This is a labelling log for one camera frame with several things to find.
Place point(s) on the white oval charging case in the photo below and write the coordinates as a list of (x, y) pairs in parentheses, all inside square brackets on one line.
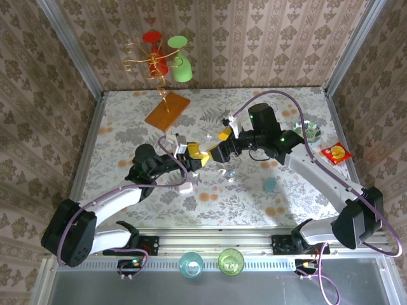
[(185, 190)]

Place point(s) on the light blue charging case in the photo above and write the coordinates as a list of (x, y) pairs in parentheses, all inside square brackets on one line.
[(270, 185)]

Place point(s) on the leaf pattern bowl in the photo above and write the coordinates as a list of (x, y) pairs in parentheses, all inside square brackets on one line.
[(314, 131)]

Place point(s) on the green plastic wine glass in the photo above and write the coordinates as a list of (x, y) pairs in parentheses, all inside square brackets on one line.
[(182, 71)]

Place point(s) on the red snack packet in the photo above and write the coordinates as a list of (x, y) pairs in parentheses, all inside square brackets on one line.
[(337, 153)]

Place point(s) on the small black controller board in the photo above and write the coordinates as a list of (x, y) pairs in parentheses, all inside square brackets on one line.
[(130, 263), (305, 264)]

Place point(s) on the teal plastic cup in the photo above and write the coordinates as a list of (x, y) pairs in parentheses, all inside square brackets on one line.
[(190, 265)]

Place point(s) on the green plastic cup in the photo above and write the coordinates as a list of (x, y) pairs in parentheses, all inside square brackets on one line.
[(231, 262)]

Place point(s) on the red plastic wine glass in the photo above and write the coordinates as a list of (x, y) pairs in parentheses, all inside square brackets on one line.
[(152, 36)]

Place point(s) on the grey metal sheet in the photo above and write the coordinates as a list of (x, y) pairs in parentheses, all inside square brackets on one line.
[(222, 292)]

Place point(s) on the aluminium side rail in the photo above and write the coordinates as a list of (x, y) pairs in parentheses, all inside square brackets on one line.
[(334, 114), (90, 139)]

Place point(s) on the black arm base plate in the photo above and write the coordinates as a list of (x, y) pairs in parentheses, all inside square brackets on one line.
[(151, 246), (280, 244)]

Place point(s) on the wide aluminium extrusion rail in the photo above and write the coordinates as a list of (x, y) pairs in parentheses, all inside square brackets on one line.
[(216, 241)]

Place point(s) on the aluminium frame post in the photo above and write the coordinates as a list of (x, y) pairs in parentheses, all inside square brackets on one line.
[(353, 47), (72, 47)]

